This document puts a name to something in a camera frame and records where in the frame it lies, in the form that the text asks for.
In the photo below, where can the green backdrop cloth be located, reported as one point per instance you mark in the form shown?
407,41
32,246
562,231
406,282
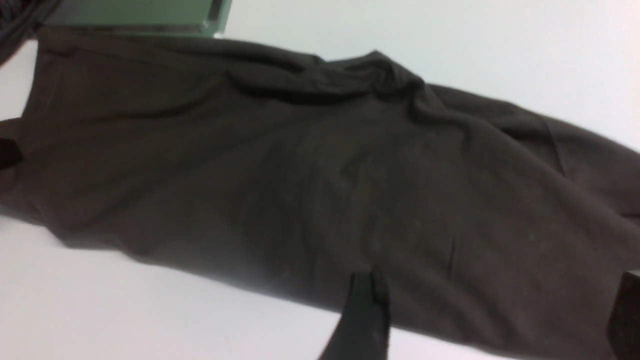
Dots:
189,18

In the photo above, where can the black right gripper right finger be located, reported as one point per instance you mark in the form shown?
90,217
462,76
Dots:
623,330

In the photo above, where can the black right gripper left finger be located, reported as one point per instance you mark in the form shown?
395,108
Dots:
363,331

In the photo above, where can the dark gray long-sleeved shirt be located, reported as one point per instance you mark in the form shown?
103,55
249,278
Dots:
494,226

